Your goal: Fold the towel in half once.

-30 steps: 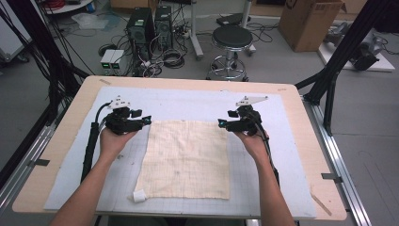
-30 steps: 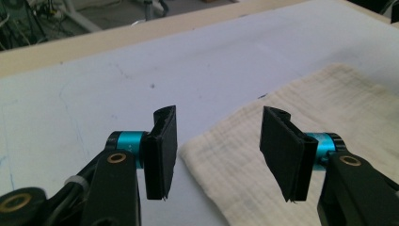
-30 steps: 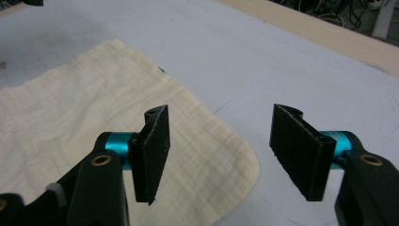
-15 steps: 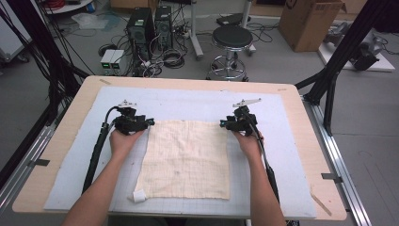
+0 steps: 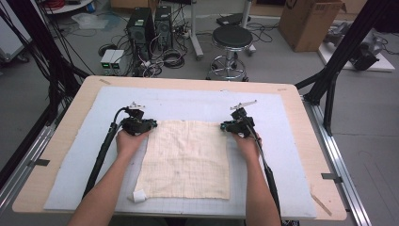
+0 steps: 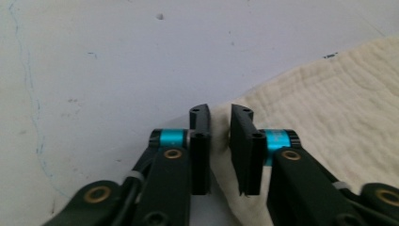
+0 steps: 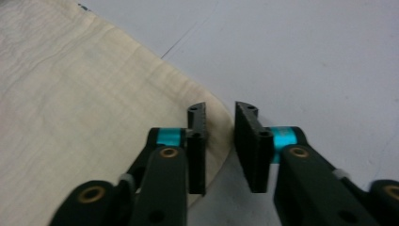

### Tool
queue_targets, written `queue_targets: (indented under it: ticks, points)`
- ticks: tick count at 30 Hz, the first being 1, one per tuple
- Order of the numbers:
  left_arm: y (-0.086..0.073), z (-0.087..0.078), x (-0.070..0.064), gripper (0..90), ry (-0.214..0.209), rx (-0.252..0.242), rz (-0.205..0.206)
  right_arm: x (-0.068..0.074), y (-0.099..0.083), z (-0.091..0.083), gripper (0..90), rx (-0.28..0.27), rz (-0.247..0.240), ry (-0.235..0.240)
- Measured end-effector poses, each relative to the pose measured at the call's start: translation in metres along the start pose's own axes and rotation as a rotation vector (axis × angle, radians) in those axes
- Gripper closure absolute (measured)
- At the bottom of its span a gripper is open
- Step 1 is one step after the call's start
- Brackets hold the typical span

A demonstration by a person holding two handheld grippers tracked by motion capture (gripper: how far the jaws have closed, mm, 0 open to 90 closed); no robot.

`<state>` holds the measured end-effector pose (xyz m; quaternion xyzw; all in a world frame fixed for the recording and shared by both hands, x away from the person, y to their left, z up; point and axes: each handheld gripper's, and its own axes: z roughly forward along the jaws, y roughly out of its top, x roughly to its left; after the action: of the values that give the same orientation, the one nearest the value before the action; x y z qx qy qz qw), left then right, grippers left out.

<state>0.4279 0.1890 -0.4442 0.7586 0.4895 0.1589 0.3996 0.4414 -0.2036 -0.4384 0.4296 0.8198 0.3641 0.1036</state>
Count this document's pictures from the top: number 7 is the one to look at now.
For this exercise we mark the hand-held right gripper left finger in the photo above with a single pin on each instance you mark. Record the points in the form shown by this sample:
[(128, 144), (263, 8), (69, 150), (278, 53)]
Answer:
[(196, 150)]

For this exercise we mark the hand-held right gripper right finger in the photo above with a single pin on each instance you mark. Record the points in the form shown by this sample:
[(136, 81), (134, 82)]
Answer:
[(251, 147)]

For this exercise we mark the cream patterned towel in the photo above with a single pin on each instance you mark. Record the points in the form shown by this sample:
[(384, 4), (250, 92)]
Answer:
[(78, 100)]

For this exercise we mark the white gridded mat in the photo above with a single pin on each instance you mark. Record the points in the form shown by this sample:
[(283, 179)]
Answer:
[(298, 62)]

